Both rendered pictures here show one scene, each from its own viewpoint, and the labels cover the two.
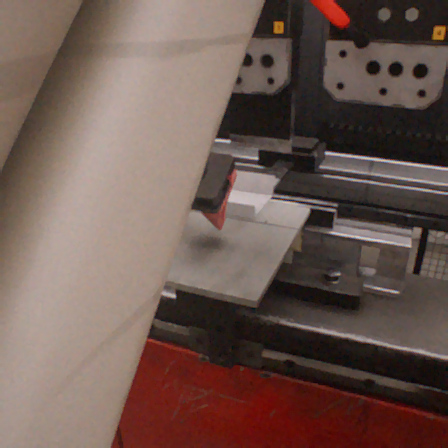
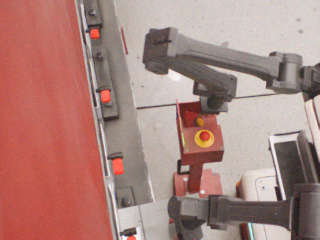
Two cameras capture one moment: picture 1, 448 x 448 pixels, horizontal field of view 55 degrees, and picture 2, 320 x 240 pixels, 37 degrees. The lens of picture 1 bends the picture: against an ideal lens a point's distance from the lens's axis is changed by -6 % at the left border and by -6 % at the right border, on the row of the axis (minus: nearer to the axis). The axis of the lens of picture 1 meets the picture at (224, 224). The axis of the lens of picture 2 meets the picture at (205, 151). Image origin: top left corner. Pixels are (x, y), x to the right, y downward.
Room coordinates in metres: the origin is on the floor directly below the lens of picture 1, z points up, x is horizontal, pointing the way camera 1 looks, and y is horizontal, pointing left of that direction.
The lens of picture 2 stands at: (0.70, 0.31, 2.37)
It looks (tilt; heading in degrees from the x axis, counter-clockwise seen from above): 66 degrees down; 227
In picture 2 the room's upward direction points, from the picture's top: 8 degrees clockwise
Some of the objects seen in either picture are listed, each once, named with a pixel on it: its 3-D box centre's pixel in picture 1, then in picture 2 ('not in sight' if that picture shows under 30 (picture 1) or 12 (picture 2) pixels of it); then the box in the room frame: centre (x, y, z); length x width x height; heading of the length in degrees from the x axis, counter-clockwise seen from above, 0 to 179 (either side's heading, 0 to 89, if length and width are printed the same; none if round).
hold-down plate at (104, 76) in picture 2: not in sight; (105, 82); (0.40, -0.59, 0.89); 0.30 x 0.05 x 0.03; 68
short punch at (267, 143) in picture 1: (260, 120); not in sight; (0.68, -0.06, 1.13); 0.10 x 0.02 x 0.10; 68
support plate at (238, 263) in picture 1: (224, 237); (161, 230); (0.54, 0.00, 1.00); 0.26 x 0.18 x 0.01; 158
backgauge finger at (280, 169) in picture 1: (283, 161); not in sight; (0.83, -0.11, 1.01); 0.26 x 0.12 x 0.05; 158
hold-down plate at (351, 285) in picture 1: (268, 275); (131, 232); (0.61, -0.07, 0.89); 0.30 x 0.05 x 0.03; 68
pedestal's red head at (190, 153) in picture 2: not in sight; (199, 131); (0.19, -0.30, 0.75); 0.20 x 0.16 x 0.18; 63
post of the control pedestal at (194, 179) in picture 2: not in sight; (195, 165); (0.19, -0.30, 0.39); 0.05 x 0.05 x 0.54; 63
